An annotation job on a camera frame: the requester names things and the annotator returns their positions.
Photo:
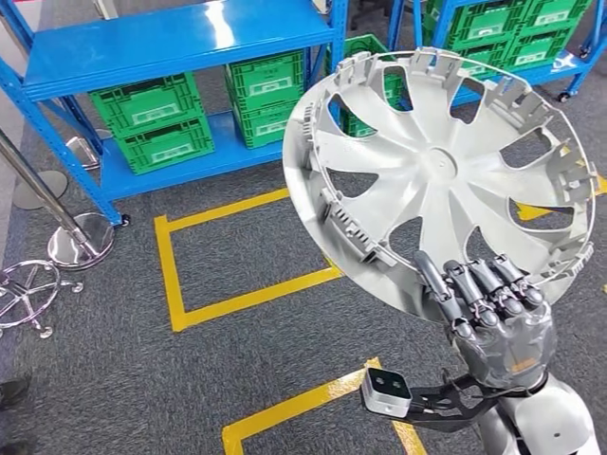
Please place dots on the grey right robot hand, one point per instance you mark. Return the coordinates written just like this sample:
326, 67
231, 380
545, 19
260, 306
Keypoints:
512, 339

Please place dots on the grey plastic wheel hubcap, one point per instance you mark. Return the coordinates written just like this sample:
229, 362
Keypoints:
436, 169

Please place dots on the blue metal shelf rack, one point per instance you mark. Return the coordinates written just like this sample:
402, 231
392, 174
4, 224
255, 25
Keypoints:
166, 38
555, 75

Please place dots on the chrome stool base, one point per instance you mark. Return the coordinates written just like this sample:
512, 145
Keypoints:
26, 295

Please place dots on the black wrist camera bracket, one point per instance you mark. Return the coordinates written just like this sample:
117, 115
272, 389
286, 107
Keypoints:
441, 405

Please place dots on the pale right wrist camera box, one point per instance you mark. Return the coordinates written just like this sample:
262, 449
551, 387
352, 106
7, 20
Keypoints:
384, 395

